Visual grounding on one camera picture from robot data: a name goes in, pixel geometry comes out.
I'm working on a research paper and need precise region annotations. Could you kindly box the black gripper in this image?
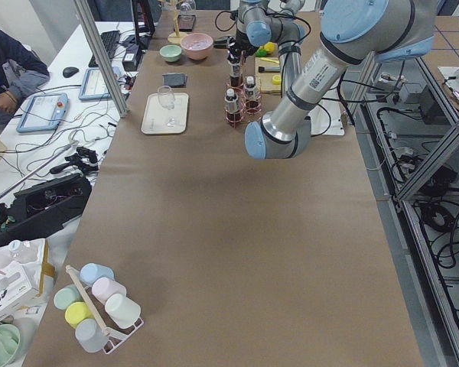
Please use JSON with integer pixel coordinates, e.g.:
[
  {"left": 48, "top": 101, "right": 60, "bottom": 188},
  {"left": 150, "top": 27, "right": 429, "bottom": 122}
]
[{"left": 213, "top": 35, "right": 252, "bottom": 65}]

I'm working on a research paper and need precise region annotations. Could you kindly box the tea bottle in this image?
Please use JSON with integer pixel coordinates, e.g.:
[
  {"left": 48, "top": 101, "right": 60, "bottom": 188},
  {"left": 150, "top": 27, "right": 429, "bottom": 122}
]
[
  {"left": 225, "top": 88, "right": 241, "bottom": 124},
  {"left": 228, "top": 57, "right": 243, "bottom": 89},
  {"left": 244, "top": 76, "right": 258, "bottom": 109}
]

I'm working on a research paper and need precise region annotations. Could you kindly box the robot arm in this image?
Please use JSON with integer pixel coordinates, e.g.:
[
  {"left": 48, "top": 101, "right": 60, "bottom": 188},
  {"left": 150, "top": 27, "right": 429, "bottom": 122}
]
[
  {"left": 238, "top": 1, "right": 438, "bottom": 159},
  {"left": 226, "top": 1, "right": 308, "bottom": 95}
]

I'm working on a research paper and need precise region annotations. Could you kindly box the green lime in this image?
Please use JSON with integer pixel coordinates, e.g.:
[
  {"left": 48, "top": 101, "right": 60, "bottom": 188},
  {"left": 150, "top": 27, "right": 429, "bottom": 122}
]
[{"left": 255, "top": 47, "right": 268, "bottom": 57}]

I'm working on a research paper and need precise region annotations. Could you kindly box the yellow plastic knife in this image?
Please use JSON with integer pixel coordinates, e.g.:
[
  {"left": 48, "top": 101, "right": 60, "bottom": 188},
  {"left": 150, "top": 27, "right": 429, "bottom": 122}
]
[{"left": 259, "top": 57, "right": 279, "bottom": 64}]

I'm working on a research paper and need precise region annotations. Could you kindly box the yellow lemon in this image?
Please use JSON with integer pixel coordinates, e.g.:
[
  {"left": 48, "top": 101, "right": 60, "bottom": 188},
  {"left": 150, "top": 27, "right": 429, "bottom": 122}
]
[{"left": 263, "top": 42, "right": 276, "bottom": 54}]

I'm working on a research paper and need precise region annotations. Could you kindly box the steel cylinder muddler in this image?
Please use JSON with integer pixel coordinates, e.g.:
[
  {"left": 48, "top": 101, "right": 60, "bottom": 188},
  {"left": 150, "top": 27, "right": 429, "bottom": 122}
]
[{"left": 257, "top": 66, "right": 281, "bottom": 73}]

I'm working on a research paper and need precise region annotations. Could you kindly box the wooden cutting board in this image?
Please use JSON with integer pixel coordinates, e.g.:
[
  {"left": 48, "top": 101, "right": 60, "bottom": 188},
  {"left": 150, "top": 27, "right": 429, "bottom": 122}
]
[{"left": 255, "top": 57, "right": 281, "bottom": 94}]

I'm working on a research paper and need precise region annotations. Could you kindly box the pink bowl of ice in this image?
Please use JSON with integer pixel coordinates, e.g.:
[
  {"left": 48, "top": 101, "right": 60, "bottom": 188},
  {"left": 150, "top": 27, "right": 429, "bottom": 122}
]
[{"left": 181, "top": 33, "right": 213, "bottom": 60}]

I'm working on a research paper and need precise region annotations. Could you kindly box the half lemon slice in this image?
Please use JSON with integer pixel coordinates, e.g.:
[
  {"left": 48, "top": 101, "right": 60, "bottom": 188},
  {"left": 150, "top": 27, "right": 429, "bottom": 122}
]
[{"left": 272, "top": 75, "right": 282, "bottom": 85}]

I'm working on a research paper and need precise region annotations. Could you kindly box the black framed board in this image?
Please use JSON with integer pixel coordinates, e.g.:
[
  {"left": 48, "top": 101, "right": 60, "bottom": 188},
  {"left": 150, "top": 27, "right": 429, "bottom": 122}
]
[{"left": 177, "top": 15, "right": 197, "bottom": 32}]

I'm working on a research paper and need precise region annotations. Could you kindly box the wooden cup tree stand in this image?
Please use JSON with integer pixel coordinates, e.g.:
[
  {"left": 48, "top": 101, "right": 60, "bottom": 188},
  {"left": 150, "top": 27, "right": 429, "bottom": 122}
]
[{"left": 156, "top": 0, "right": 187, "bottom": 45}]

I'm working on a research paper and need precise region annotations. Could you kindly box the green bowl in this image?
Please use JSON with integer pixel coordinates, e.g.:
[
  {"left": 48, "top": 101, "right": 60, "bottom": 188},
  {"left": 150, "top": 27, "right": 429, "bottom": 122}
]
[{"left": 159, "top": 44, "right": 182, "bottom": 63}]

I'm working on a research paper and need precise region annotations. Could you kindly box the grey folded cloth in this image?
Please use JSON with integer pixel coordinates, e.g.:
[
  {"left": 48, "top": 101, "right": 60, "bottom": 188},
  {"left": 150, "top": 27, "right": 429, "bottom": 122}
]
[{"left": 162, "top": 73, "right": 187, "bottom": 88}]

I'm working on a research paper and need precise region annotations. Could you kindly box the clear wine glass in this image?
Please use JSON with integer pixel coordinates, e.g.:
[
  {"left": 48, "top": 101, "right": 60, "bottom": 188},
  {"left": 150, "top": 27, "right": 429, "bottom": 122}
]
[{"left": 157, "top": 85, "right": 175, "bottom": 110}]

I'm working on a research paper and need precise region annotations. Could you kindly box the cream rabbit tray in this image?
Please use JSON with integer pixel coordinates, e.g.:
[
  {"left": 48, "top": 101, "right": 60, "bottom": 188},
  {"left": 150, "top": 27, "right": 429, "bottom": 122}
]
[{"left": 141, "top": 93, "right": 189, "bottom": 135}]

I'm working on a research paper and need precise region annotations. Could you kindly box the black keyboard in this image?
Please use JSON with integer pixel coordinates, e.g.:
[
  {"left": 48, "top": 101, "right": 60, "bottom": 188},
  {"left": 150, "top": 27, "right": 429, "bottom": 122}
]
[{"left": 100, "top": 31, "right": 121, "bottom": 61}]

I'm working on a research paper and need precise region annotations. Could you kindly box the far teach pendant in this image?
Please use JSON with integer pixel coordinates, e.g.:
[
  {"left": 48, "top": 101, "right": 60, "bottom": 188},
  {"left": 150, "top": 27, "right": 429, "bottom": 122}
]
[{"left": 78, "top": 67, "right": 110, "bottom": 101}]

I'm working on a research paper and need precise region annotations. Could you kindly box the teach pendant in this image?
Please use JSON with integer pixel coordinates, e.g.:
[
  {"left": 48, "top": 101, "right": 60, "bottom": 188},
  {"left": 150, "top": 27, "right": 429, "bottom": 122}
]
[
  {"left": 78, "top": 67, "right": 110, "bottom": 101},
  {"left": 16, "top": 93, "right": 69, "bottom": 133}
]

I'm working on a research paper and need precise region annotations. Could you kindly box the black computer mouse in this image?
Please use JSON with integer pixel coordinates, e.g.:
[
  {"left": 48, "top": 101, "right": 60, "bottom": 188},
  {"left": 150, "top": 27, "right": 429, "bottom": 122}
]
[{"left": 62, "top": 67, "right": 80, "bottom": 79}]

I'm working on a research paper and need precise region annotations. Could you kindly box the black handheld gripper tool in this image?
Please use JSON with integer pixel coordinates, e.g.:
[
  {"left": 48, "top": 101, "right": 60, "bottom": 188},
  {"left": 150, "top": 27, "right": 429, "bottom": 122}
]
[{"left": 49, "top": 147, "right": 99, "bottom": 174}]

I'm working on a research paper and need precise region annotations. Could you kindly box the near teach pendant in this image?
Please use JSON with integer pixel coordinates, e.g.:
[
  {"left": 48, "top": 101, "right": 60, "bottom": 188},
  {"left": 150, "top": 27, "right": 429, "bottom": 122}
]
[{"left": 16, "top": 93, "right": 69, "bottom": 133}]

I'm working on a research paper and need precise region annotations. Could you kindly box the seated person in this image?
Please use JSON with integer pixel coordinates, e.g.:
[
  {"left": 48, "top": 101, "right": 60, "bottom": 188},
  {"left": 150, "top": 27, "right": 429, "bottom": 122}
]
[{"left": 0, "top": 30, "right": 50, "bottom": 125}]

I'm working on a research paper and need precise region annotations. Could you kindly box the black equipment case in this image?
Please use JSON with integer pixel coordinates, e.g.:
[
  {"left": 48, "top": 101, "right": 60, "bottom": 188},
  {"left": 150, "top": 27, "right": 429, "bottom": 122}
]
[{"left": 0, "top": 173, "right": 92, "bottom": 247}]

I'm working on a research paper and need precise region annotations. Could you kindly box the light blue plastic cup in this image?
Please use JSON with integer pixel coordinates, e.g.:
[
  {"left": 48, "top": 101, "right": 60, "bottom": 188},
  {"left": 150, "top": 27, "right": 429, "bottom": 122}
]
[{"left": 80, "top": 262, "right": 115, "bottom": 286}]

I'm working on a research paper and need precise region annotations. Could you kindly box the pink plastic cup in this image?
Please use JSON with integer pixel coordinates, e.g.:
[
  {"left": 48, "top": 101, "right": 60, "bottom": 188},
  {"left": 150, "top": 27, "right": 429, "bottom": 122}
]
[{"left": 92, "top": 277, "right": 127, "bottom": 304}]

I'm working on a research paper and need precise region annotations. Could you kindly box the white plastic cup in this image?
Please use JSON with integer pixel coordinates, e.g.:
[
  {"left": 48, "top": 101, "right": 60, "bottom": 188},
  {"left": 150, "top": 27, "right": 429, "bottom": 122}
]
[{"left": 105, "top": 294, "right": 141, "bottom": 329}]

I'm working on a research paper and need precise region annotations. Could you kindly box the green plastic cup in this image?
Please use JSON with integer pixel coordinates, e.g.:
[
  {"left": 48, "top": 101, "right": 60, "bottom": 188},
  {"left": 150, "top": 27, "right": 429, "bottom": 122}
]
[{"left": 54, "top": 284, "right": 83, "bottom": 310}]

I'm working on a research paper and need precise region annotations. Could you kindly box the yellow plastic cup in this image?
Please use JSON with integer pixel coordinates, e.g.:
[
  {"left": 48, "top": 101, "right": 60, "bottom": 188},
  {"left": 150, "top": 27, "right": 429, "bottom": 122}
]
[{"left": 64, "top": 301, "right": 93, "bottom": 329}]

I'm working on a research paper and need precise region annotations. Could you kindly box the grey plastic cup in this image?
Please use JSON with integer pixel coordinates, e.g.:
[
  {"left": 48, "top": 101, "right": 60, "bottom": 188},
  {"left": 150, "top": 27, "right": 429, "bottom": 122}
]
[{"left": 75, "top": 318, "right": 109, "bottom": 353}]

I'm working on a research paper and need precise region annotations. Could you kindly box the white cardboard box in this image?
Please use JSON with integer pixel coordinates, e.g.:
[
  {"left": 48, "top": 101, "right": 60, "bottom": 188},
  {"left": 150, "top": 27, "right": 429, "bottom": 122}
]
[{"left": 0, "top": 265, "right": 39, "bottom": 321}]

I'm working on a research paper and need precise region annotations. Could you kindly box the copper wire bottle basket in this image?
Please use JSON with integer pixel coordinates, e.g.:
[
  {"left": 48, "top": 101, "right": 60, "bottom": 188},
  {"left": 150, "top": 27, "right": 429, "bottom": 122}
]
[{"left": 224, "top": 76, "right": 262, "bottom": 127}]

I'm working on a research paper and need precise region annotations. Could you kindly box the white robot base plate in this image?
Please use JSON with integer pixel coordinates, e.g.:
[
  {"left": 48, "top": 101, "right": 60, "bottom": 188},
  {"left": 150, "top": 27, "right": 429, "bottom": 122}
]
[{"left": 308, "top": 100, "right": 345, "bottom": 136}]

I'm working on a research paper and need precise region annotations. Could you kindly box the aluminium frame post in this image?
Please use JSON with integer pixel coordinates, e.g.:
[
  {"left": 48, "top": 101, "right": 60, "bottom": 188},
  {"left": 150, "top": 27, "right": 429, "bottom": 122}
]
[{"left": 73, "top": 0, "right": 128, "bottom": 118}]

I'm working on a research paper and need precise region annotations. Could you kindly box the white wire cup rack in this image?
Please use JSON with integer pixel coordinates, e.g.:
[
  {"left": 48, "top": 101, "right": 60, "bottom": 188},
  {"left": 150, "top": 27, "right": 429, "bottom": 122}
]
[{"left": 65, "top": 265, "right": 144, "bottom": 354}]

